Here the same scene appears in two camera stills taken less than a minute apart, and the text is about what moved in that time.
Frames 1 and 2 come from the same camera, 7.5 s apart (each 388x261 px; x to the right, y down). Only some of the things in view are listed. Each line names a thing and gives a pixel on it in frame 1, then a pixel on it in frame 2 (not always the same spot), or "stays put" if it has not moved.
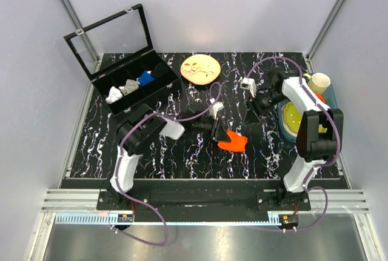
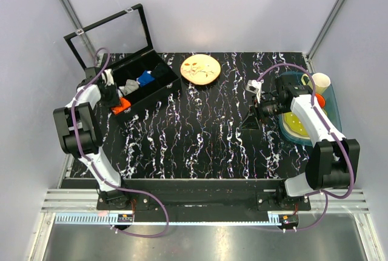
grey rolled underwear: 130,86 stays put
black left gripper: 217,132 → 116,100
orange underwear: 237,144 → 125,104
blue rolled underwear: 145,78 stays put
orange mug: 321,97 stays put
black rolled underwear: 160,71 stays put
